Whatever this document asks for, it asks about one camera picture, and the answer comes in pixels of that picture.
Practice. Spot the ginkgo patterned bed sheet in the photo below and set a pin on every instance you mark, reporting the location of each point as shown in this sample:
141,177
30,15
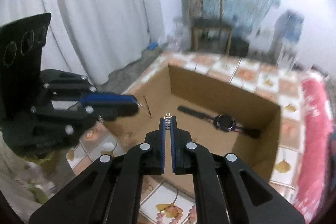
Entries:
276,85

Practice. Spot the blue water jug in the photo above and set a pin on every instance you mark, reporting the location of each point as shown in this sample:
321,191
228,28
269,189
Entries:
287,33

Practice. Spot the brown cardboard box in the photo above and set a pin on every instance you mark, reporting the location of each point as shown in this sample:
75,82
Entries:
195,100

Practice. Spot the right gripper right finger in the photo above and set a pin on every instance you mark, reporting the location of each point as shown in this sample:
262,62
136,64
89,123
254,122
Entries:
226,189

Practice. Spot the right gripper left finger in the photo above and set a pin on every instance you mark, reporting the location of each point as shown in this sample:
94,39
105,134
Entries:
109,190

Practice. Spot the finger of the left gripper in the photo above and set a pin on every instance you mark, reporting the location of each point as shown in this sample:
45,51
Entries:
111,113
107,99

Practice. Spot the black wrist watch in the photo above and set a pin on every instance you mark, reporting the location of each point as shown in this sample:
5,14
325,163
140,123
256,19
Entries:
223,122

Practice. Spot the pink floral blanket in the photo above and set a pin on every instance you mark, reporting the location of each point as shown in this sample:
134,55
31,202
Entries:
318,127

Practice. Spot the white curtain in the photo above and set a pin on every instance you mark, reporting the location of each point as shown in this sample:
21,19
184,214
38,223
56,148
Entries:
92,37

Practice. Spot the small gold earring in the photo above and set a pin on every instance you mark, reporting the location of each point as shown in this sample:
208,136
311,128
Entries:
167,119

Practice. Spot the wooden chair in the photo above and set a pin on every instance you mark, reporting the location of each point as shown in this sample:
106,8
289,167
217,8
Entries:
200,23

